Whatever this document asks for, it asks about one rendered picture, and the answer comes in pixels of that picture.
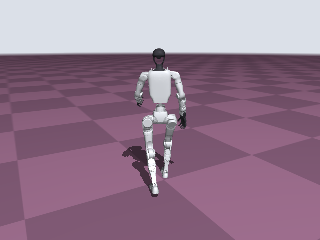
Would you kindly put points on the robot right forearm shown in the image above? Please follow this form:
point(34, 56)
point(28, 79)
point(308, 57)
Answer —
point(182, 106)

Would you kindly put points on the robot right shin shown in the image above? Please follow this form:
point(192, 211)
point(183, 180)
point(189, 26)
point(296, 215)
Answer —
point(167, 157)

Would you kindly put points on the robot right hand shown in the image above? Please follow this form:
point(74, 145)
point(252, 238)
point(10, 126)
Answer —
point(183, 121)

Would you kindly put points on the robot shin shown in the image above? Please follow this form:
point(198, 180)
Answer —
point(151, 162)
point(167, 157)

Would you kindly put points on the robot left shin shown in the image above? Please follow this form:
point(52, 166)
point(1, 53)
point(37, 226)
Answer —
point(151, 162)

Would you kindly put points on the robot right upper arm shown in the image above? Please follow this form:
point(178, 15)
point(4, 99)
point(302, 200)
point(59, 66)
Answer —
point(178, 84)

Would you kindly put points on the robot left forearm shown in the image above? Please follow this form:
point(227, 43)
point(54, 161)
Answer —
point(138, 100)

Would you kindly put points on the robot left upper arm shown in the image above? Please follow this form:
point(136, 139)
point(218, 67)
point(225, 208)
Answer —
point(141, 83)

